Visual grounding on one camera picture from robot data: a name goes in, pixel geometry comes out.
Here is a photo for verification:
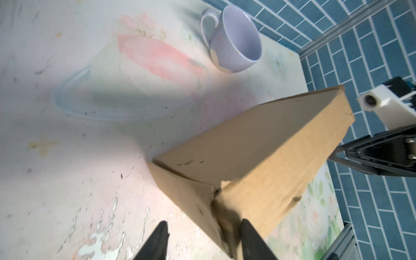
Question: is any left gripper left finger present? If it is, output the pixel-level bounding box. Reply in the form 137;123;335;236
133;221;170;260

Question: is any aluminium mounting rail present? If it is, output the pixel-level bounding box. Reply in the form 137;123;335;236
322;224;361;260

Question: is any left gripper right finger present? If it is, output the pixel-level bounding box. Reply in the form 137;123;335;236
240;219;277;260

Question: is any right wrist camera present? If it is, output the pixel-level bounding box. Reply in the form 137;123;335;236
357;76;416;130

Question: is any brown cardboard box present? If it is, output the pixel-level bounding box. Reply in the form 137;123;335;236
147;85;355;260

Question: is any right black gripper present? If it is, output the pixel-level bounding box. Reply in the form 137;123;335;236
328;125;416;177

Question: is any lavender ceramic cup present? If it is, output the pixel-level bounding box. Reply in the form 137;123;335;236
200;5;263;73

